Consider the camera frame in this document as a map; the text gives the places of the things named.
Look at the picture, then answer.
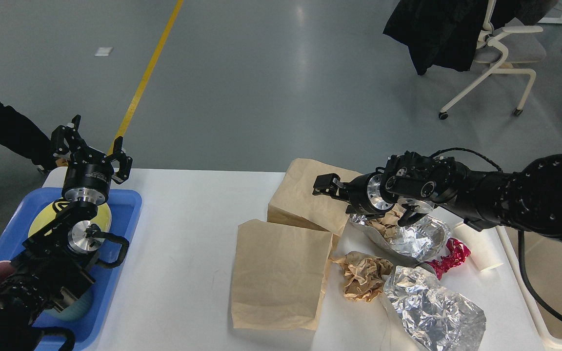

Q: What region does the crumpled paper in foil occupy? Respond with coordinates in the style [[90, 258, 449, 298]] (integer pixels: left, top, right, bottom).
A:
[[366, 204, 404, 241]]

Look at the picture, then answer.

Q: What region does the red foil wrapper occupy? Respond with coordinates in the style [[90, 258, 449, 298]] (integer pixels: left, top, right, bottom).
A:
[[425, 237, 471, 280]]

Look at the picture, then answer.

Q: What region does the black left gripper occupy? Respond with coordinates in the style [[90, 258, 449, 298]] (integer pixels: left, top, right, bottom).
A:
[[51, 115, 133, 205]]

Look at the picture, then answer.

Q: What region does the brown paper bag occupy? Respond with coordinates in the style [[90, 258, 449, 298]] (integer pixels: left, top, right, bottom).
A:
[[267, 158, 361, 250], [230, 219, 333, 331]]

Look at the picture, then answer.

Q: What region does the green grey mug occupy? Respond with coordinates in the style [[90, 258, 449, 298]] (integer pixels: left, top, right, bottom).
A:
[[44, 290, 94, 322]]

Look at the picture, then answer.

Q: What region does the crumpled brown paper ball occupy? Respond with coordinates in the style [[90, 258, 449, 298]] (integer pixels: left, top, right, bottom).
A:
[[331, 251, 394, 303]]

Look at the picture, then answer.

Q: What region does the aluminium foil sheet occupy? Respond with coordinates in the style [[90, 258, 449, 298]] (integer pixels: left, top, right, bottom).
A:
[[382, 265, 486, 351], [349, 215, 451, 263]]

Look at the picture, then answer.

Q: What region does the white plastic bin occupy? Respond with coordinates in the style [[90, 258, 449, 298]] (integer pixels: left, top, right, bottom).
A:
[[476, 227, 562, 351]]

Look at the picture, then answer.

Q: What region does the upper aluminium foil sheet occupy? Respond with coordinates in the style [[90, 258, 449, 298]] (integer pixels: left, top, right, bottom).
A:
[[349, 215, 451, 263]]

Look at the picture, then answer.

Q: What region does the yellow plate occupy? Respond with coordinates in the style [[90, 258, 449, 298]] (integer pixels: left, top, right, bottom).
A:
[[27, 198, 112, 237]]

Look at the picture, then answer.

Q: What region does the blue plastic tray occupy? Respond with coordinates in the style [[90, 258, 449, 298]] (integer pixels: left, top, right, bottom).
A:
[[0, 187, 142, 351]]

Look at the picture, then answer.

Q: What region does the white office chair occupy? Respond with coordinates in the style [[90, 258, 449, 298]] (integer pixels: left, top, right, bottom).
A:
[[439, 0, 546, 120]]

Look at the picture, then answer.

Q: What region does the lower aluminium foil sheet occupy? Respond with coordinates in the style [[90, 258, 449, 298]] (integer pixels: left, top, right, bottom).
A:
[[382, 265, 486, 351]]

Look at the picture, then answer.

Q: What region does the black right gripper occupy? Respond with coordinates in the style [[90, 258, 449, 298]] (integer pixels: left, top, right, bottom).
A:
[[312, 173, 392, 217]]

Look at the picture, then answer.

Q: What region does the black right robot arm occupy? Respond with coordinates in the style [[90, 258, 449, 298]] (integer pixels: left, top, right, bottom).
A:
[[313, 150, 562, 322]]

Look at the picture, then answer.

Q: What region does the upright white paper cup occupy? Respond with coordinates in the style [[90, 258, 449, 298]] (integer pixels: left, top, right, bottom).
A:
[[453, 222, 503, 273]]

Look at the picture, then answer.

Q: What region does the black jacket on chair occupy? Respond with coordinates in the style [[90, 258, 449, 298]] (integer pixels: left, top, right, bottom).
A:
[[382, 0, 522, 76]]

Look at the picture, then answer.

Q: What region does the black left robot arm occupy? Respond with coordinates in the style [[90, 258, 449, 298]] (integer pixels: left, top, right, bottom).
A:
[[0, 115, 133, 351]]

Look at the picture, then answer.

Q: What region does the person in black clothes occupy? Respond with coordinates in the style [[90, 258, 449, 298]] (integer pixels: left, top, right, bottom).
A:
[[0, 102, 63, 173]]

